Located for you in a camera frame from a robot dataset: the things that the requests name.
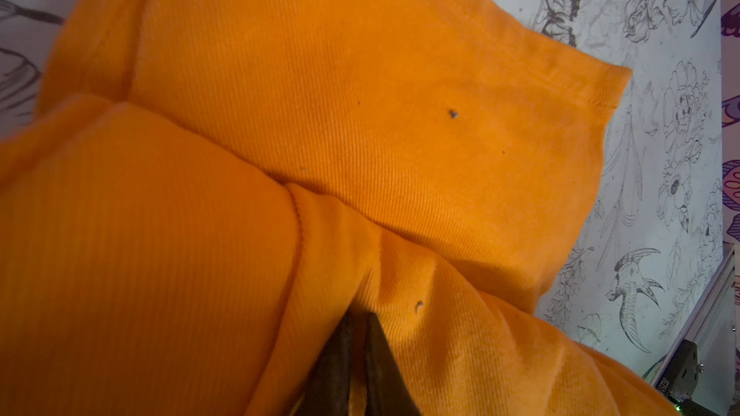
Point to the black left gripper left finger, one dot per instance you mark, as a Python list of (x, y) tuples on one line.
[(328, 386)]

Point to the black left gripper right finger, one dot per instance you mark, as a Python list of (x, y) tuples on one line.
[(386, 391)]

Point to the floral printed table mat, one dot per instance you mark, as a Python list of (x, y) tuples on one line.
[(653, 156)]

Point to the orange long pants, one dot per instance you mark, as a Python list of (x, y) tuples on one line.
[(301, 207)]

